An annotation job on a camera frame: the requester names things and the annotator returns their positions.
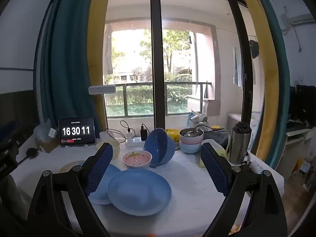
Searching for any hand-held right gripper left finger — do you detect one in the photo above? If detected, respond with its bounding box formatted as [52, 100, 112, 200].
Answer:
[27, 142, 114, 237]

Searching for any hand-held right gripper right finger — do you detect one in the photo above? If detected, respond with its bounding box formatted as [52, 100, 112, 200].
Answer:
[200, 143, 288, 237]

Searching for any blue plate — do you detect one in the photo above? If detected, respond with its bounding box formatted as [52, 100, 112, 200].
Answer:
[108, 170, 172, 215]
[85, 163, 122, 205]

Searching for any cream bowl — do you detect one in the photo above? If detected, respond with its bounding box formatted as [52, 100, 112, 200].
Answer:
[96, 140, 120, 161]

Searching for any pink strawberry bowl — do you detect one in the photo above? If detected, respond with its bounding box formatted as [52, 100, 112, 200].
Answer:
[123, 150, 152, 169]

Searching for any dark blue bowl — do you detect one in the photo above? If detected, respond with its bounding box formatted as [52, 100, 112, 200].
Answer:
[144, 128, 176, 169]

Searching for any yellow tissue pack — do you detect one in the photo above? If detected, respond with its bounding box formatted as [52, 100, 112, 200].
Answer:
[199, 139, 227, 169]

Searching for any white quilted tablecloth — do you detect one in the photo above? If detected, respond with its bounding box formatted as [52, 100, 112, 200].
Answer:
[11, 128, 284, 237]

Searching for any cream plate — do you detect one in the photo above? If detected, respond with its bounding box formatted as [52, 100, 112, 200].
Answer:
[59, 160, 86, 174]

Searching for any light blue bowl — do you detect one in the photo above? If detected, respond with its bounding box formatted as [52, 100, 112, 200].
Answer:
[180, 141, 203, 154]

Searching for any steel thermos bottle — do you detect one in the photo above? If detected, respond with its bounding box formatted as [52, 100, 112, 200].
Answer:
[226, 122, 252, 165]

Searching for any grey cloth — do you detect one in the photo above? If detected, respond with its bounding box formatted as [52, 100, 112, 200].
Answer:
[202, 130, 231, 149]

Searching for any white router box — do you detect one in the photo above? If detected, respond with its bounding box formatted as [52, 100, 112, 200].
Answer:
[99, 131, 118, 142]

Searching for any small white bottle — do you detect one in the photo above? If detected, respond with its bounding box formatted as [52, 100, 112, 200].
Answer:
[249, 160, 264, 174]

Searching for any cardboard box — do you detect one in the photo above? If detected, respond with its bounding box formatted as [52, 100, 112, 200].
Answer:
[35, 136, 60, 153]

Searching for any pink steel-lined bowl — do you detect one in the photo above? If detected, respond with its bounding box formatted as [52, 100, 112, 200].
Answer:
[179, 128, 204, 144]

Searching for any black tablet clock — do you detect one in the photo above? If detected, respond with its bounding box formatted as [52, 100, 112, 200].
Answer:
[59, 117, 96, 146]

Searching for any white power strip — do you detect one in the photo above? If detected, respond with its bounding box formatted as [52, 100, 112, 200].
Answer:
[125, 138, 146, 147]

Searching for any white basket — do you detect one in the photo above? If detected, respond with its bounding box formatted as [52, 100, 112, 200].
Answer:
[190, 120, 210, 129]

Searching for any white balcony appliance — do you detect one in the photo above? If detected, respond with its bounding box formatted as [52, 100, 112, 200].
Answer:
[226, 114, 244, 130]

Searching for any yellow wipes packet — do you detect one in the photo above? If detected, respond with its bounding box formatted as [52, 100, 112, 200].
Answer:
[165, 128, 181, 146]

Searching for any white desk lamp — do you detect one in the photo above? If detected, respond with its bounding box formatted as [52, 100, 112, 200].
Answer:
[88, 85, 116, 132]

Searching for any white side desk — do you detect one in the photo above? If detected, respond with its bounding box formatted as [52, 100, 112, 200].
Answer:
[285, 127, 316, 178]

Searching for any balcony railing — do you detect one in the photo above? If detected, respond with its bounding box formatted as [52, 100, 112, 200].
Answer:
[105, 81, 213, 116]

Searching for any light blue hanging garment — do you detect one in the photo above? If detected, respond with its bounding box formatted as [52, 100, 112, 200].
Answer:
[233, 46, 244, 88]

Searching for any yellow curtain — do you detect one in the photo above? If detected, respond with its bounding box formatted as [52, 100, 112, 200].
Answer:
[86, 0, 111, 132]
[233, 0, 279, 168]

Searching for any grey hanging garment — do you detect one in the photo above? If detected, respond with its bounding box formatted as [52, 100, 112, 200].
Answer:
[104, 25, 114, 74]

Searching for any black hanging garment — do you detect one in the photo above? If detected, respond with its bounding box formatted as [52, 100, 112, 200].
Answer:
[249, 39, 259, 59]

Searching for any white air conditioner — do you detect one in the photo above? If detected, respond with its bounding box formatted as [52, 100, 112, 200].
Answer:
[280, 5, 313, 27]

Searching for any black charger cable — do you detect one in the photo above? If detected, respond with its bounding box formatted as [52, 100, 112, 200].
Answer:
[120, 120, 132, 139]

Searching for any black sliding door frame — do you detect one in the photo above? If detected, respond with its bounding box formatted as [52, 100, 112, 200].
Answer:
[106, 0, 250, 134]

